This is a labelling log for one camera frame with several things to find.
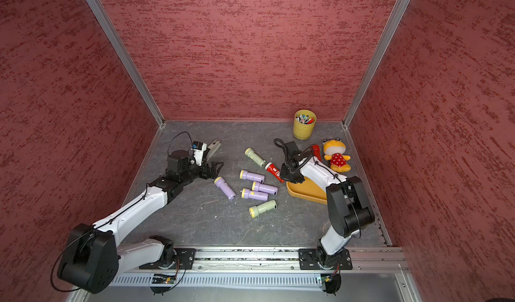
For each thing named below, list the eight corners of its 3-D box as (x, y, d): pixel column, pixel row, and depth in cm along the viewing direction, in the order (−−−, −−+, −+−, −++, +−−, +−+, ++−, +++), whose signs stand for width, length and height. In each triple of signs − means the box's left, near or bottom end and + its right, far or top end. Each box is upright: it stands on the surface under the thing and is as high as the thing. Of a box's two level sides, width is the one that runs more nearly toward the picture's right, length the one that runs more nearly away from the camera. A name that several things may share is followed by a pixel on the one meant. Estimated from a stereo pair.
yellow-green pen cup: (292, 141, 114) (296, 123, 103) (291, 127, 121) (294, 109, 110) (312, 141, 114) (318, 123, 103) (309, 127, 121) (314, 109, 110)
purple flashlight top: (239, 178, 98) (238, 175, 96) (241, 172, 100) (241, 169, 98) (263, 184, 96) (263, 181, 94) (265, 177, 98) (265, 174, 96)
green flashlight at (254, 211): (250, 218, 85) (250, 216, 83) (248, 210, 88) (247, 207, 85) (277, 209, 88) (278, 206, 86) (274, 201, 91) (274, 198, 88)
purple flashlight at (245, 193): (241, 197, 91) (240, 194, 89) (242, 190, 94) (242, 187, 91) (268, 202, 90) (268, 199, 88) (269, 194, 92) (269, 191, 90)
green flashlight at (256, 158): (244, 154, 107) (244, 150, 105) (249, 150, 109) (249, 146, 107) (261, 168, 102) (261, 164, 99) (266, 163, 104) (266, 160, 101)
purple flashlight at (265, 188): (250, 191, 94) (250, 187, 91) (252, 183, 96) (252, 180, 93) (276, 196, 92) (277, 193, 89) (278, 189, 94) (278, 186, 92)
